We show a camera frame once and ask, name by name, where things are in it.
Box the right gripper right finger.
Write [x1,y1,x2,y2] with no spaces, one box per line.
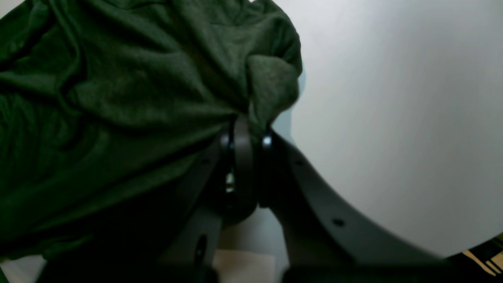
[257,131,445,272]

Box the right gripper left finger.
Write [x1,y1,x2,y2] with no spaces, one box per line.
[159,116,257,266]

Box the dark green t-shirt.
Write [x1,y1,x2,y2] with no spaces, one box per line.
[0,0,303,260]

